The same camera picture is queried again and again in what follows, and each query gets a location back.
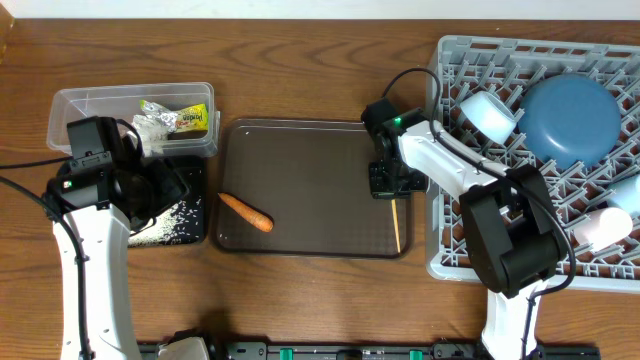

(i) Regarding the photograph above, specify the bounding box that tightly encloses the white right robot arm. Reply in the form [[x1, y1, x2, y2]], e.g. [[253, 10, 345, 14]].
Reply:
[[361, 96, 576, 359]]

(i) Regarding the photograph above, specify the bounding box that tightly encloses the spilled white rice pile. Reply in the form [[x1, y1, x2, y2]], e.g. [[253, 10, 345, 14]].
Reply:
[[129, 196, 205, 248]]

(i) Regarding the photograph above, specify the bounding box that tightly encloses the pink paper cup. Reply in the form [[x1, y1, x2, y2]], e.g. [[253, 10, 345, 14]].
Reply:
[[573, 207, 633, 252]]

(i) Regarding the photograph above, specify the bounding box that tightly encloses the wooden chopstick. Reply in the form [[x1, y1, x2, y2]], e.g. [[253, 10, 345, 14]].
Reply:
[[391, 199, 401, 253]]

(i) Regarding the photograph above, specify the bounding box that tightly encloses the dark blue plate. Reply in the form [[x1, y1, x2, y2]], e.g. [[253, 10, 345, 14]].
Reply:
[[518, 74, 621, 169]]

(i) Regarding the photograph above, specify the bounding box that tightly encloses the clear plastic waste bin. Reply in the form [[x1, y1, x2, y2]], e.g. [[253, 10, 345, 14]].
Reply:
[[46, 82, 220, 157]]

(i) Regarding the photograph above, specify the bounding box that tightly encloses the orange carrot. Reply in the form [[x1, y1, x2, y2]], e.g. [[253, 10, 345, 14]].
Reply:
[[218, 193, 274, 232]]

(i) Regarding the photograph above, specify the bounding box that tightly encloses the white tissue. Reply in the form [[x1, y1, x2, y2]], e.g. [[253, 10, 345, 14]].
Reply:
[[132, 115, 170, 157]]

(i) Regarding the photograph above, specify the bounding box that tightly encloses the light blue rice bowl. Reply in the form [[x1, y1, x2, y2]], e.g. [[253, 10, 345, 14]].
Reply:
[[460, 91, 517, 144]]

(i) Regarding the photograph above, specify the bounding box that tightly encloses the grey dishwasher rack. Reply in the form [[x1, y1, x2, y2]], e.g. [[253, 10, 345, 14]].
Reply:
[[426, 35, 639, 294]]

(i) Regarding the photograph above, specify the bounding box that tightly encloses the brown serving tray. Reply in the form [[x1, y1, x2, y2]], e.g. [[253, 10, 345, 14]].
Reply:
[[214, 119, 413, 259]]

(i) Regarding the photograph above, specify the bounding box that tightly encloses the black waste tray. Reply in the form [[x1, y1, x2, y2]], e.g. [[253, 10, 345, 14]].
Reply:
[[175, 156, 206, 224]]

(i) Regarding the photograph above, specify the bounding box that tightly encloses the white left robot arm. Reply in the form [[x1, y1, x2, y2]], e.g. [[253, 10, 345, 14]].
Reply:
[[1, 116, 190, 359]]

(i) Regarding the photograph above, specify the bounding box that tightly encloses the light blue small cup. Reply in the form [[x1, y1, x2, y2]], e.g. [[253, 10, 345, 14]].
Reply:
[[607, 175, 640, 217]]

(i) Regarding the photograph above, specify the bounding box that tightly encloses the yellow snack wrapper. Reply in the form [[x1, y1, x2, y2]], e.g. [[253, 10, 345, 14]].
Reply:
[[140, 100, 209, 133]]

